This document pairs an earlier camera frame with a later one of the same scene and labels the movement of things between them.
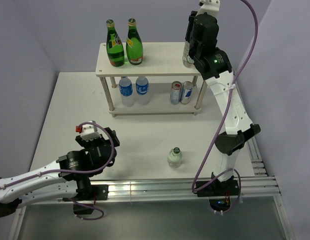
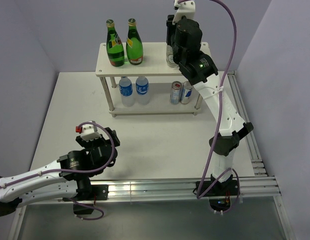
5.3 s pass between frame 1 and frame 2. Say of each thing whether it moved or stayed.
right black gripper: moved
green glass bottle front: stayed
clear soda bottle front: moved
